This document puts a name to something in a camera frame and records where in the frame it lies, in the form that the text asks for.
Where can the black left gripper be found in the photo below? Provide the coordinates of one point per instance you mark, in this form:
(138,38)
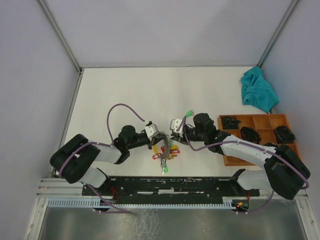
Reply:
(155,139)

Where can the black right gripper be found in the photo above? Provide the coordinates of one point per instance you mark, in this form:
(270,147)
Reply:
(178,138)

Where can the metal keyring with coloured keys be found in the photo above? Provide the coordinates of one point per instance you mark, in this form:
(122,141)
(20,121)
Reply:
(162,153)

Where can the green key tag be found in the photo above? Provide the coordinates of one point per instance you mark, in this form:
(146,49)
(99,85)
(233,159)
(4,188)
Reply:
(190,113)

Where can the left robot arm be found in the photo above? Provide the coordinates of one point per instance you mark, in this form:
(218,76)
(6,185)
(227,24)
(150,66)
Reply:
(74,160)

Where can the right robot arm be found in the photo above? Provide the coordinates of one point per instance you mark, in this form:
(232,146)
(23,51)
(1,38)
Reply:
(281,169)

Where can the teal cloth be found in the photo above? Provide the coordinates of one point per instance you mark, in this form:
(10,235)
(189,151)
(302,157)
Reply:
(256,91)

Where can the wooden compartment tray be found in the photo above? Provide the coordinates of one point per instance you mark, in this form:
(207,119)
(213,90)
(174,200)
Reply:
(263,124)

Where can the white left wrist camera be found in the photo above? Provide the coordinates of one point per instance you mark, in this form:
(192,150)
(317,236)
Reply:
(151,130)

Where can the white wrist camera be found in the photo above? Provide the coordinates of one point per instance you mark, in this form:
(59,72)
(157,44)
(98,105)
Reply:
(151,130)
(177,125)

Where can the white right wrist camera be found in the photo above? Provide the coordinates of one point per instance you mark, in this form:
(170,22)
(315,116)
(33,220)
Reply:
(177,125)

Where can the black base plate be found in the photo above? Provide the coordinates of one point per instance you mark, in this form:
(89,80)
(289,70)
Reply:
(128,186)

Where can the grey cable duct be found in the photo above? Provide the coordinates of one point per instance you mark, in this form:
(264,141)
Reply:
(65,202)

